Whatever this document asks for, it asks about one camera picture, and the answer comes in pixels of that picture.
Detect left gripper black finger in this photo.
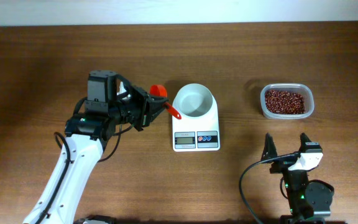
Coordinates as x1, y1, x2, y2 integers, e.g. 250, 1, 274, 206
147, 95, 169, 105
150, 104, 167, 122

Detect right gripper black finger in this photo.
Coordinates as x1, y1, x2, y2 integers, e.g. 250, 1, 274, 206
300, 133, 321, 153
261, 133, 278, 163

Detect orange measuring scoop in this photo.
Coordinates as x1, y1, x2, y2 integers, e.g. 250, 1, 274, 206
150, 85, 181, 119

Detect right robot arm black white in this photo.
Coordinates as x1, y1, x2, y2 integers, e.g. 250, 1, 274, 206
261, 133, 334, 224

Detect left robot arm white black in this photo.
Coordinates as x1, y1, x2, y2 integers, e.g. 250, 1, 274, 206
24, 70, 169, 223

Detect white round bowl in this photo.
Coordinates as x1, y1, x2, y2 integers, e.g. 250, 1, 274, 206
173, 83, 213, 118

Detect white digital kitchen scale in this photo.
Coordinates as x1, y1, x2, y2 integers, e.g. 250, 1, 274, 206
172, 96, 221, 152

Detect red adzuki beans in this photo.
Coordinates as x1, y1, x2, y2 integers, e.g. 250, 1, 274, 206
264, 90, 305, 114

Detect clear plastic container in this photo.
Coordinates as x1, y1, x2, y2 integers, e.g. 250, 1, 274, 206
260, 83, 315, 119

